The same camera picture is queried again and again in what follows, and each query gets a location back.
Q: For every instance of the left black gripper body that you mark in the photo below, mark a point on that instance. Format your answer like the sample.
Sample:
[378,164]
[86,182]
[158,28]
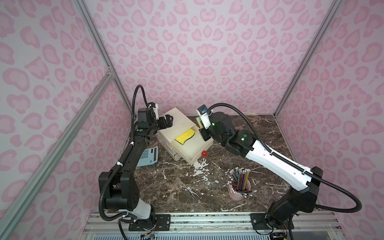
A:
[164,121]

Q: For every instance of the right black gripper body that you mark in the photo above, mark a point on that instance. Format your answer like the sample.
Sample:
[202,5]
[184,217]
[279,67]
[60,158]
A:
[205,134]

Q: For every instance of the cream plastic drawer cabinet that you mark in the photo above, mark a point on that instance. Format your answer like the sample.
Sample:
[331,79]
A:
[181,124]

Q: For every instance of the yellow sponge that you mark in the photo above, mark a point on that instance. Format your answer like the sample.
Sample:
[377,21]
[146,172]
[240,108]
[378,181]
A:
[185,136]

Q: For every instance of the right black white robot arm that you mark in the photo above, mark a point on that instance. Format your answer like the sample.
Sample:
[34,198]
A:
[304,182]

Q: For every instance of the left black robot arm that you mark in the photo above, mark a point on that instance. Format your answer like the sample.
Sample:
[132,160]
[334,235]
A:
[119,193]

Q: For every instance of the light blue calculator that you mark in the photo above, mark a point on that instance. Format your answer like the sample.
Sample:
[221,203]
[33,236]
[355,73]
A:
[149,157]

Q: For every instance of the bundle of coloured pencils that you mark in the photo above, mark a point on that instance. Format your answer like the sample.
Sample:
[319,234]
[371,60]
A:
[239,178]

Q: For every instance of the pink pencil cup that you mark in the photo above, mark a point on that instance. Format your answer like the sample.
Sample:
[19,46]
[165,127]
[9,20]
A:
[236,195]

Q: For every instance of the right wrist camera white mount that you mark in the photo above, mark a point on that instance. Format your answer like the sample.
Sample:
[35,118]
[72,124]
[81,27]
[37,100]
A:
[203,118]

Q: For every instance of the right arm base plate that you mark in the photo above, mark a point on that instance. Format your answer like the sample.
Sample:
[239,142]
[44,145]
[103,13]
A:
[260,223]

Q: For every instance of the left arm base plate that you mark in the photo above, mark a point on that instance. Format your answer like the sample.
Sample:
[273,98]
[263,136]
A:
[161,222]

